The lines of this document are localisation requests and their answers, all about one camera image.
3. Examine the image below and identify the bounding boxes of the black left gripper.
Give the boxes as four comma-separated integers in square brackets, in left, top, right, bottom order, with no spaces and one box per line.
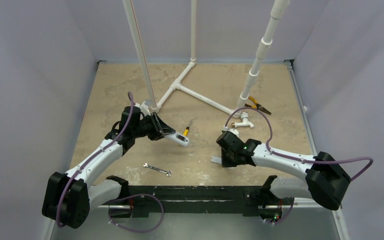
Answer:
[132,112,175,141]

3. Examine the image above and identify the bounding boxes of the white battery cover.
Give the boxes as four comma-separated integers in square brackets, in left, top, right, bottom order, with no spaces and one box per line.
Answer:
[210,156,222,164]

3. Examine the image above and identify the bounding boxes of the white remote control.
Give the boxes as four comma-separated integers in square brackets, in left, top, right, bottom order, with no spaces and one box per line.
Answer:
[164,131,190,147]

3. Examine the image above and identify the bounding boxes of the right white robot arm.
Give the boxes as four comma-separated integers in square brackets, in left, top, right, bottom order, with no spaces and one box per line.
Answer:
[216,131,351,211]

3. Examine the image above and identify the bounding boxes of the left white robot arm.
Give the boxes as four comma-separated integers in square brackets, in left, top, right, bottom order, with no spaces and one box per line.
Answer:
[41,106,177,229]

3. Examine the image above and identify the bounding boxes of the silver open-end wrench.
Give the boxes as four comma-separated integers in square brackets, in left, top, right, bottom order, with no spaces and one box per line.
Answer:
[143,163,172,177]

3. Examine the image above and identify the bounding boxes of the white jointed vertical pipe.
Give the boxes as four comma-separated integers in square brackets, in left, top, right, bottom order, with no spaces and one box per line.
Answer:
[237,0,290,108]

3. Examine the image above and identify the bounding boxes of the yellow handled screwdriver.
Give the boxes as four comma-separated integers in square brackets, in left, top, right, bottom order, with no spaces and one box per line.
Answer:
[182,119,194,137]

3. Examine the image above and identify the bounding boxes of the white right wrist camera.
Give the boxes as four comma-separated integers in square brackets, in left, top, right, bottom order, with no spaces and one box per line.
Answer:
[222,126,240,137]

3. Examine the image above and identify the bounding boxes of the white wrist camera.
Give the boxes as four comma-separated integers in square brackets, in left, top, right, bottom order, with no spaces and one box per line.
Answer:
[134,101,152,117]
[222,126,240,137]

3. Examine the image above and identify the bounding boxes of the white PVC pipe frame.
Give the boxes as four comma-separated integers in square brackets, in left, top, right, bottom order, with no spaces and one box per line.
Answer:
[122,0,234,115]

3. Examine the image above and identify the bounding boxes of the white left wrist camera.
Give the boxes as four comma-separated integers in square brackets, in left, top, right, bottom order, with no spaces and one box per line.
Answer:
[134,101,152,117]

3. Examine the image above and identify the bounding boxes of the yellow handled pliers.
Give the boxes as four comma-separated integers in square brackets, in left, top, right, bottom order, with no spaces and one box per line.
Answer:
[244,96,272,116]

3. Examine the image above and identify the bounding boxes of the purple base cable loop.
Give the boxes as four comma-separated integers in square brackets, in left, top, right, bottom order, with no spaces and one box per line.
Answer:
[107,194,164,234]

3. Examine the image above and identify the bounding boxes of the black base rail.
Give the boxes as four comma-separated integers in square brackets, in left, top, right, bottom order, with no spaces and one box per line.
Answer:
[104,175,294,220]

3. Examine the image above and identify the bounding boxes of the aluminium frame rail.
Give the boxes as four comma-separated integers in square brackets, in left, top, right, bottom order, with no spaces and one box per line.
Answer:
[284,60,318,155]

